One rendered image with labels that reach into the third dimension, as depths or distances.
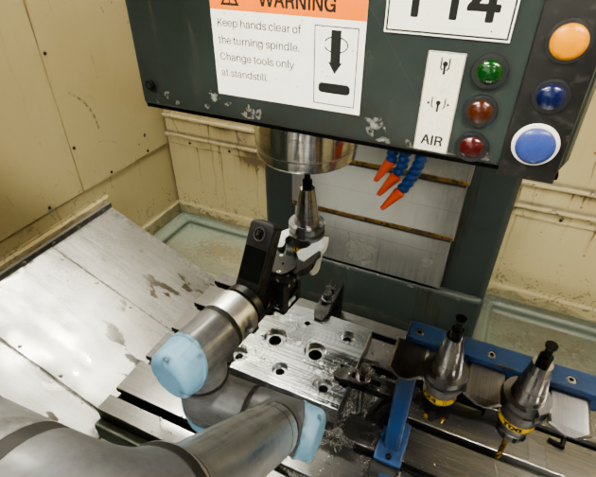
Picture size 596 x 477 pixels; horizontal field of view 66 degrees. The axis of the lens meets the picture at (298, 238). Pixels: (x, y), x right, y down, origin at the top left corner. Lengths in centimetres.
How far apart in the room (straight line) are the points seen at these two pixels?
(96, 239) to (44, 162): 32
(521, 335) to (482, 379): 105
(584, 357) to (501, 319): 27
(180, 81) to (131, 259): 124
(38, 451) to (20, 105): 133
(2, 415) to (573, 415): 66
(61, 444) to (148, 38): 39
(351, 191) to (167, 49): 81
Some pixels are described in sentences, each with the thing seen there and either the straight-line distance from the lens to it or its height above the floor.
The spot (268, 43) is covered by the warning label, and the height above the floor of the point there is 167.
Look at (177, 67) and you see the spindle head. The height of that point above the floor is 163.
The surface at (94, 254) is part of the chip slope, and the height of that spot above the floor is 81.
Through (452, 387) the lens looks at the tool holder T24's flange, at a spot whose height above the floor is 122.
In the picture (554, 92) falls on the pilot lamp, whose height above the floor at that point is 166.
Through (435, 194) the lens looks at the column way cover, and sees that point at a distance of 119.
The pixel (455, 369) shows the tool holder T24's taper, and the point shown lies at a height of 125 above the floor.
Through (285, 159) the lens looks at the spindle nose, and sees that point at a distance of 65.
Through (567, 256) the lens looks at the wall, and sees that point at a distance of 173.
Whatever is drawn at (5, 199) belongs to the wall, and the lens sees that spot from 160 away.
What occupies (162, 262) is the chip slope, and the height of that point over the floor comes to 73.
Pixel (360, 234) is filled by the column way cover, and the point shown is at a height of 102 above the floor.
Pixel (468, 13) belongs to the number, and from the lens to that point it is 41.
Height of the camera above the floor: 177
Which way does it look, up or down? 36 degrees down
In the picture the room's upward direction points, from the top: straight up
